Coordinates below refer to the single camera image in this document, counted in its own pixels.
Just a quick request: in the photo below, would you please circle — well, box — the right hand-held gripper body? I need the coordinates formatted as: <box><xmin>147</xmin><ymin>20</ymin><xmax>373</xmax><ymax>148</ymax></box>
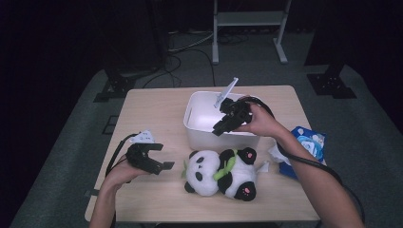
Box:
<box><xmin>213</xmin><ymin>76</ymin><xmax>255</xmax><ymax>129</ymax></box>

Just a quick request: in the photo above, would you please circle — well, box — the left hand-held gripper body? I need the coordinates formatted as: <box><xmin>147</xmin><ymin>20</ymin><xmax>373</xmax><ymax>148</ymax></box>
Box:
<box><xmin>125</xmin><ymin>128</ymin><xmax>161</xmax><ymax>176</ymax></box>

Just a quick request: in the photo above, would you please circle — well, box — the white plastic bin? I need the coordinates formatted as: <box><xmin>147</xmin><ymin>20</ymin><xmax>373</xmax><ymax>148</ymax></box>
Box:
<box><xmin>182</xmin><ymin>90</ymin><xmax>262</xmax><ymax>152</ymax></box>

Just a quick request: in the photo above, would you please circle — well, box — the panda plush toy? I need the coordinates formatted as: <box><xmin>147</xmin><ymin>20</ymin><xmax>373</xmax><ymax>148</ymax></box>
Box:
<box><xmin>181</xmin><ymin>146</ymin><xmax>270</xmax><ymax>202</ymax></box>

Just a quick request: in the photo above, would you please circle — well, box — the blue wet wipes pack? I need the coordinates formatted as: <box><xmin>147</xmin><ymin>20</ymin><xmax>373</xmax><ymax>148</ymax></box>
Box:
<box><xmin>278</xmin><ymin>125</ymin><xmax>327</xmax><ymax>181</ymax></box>

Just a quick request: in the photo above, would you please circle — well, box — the person's left hand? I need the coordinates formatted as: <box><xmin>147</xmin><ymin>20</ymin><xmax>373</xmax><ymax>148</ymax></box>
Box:
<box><xmin>103</xmin><ymin>156</ymin><xmax>150</xmax><ymax>192</ymax></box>

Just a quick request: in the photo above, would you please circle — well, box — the person's right hand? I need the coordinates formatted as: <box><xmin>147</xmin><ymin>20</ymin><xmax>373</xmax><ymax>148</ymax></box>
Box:
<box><xmin>236</xmin><ymin>94</ymin><xmax>283</xmax><ymax>140</ymax></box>

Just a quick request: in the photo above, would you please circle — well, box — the white wet wipe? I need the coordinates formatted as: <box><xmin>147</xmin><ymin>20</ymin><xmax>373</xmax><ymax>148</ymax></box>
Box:
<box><xmin>268</xmin><ymin>143</ymin><xmax>292</xmax><ymax>166</ymax></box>

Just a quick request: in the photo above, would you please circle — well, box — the black stand base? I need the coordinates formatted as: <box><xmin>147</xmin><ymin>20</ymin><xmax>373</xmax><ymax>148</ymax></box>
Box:
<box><xmin>306</xmin><ymin>65</ymin><xmax>357</xmax><ymax>100</ymax></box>
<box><xmin>93</xmin><ymin>67</ymin><xmax>137</xmax><ymax>104</ymax></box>

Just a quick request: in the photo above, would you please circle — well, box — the white metal stand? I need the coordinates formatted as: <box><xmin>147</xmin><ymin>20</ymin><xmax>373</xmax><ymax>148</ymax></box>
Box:
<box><xmin>211</xmin><ymin>0</ymin><xmax>293</xmax><ymax>66</ymax></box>

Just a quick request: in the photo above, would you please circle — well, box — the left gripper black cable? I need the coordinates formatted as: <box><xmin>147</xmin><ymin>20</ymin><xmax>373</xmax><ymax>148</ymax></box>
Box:
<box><xmin>105</xmin><ymin>132</ymin><xmax>141</xmax><ymax>178</ymax></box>

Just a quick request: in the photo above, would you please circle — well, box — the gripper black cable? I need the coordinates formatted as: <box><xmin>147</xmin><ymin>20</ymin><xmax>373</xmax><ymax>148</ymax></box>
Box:
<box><xmin>105</xmin><ymin>132</ymin><xmax>141</xmax><ymax>178</ymax></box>
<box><xmin>243</xmin><ymin>95</ymin><xmax>365</xmax><ymax>228</ymax></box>

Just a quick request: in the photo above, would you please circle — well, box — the black floor cable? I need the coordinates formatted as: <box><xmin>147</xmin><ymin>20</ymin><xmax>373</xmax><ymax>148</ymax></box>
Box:
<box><xmin>142</xmin><ymin>47</ymin><xmax>217</xmax><ymax>89</ymax></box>

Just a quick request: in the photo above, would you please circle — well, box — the dark cable bundle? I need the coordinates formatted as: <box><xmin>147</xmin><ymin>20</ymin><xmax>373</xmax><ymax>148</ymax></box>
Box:
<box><xmin>218</xmin><ymin>31</ymin><xmax>250</xmax><ymax>46</ymax></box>

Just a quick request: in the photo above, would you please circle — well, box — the grey floor cable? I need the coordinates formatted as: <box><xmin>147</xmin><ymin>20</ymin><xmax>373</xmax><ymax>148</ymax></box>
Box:
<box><xmin>167</xmin><ymin>29</ymin><xmax>217</xmax><ymax>54</ymax></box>

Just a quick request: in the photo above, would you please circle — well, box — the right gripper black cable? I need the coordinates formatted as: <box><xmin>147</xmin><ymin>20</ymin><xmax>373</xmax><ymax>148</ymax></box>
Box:
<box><xmin>243</xmin><ymin>95</ymin><xmax>365</xmax><ymax>228</ymax></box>

